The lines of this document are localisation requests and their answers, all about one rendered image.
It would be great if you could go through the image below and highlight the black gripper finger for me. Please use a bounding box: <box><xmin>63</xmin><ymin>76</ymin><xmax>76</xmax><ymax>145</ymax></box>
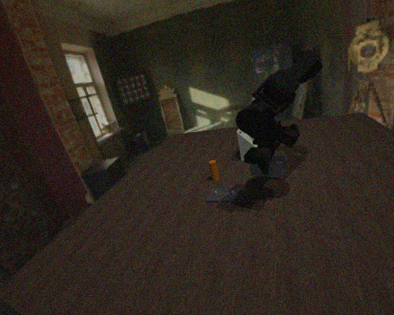
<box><xmin>270</xmin><ymin>142</ymin><xmax>280</xmax><ymax>154</ymax></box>
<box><xmin>257</xmin><ymin>154</ymin><xmax>274</xmax><ymax>175</ymax></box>

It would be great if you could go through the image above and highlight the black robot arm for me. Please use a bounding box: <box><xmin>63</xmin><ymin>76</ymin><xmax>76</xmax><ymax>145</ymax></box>
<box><xmin>236</xmin><ymin>49</ymin><xmax>322</xmax><ymax>148</ymax></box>

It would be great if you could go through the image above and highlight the orange cylinder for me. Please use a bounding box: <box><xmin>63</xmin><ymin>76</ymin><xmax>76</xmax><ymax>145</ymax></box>
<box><xmin>209</xmin><ymin>160</ymin><xmax>220</xmax><ymax>181</ymax></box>

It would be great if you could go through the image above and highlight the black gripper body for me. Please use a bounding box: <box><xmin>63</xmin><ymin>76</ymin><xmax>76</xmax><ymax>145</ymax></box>
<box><xmin>244</xmin><ymin>121</ymin><xmax>276</xmax><ymax>165</ymax></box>

